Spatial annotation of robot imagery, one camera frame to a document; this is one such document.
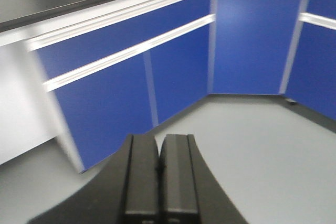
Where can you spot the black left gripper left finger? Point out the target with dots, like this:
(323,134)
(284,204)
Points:
(125,190)

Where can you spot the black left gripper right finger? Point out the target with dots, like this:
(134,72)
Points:
(190,192)

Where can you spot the blue lab cabinet left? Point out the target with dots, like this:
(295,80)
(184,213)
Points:
(127,77)

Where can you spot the blue lab cabinet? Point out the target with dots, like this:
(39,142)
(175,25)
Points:
(127,77)
(308,76)

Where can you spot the blue lab cabinet right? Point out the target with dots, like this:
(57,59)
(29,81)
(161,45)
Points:
(308,76)

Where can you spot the blue corner cabinet panel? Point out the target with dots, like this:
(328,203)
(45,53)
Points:
(252,40)

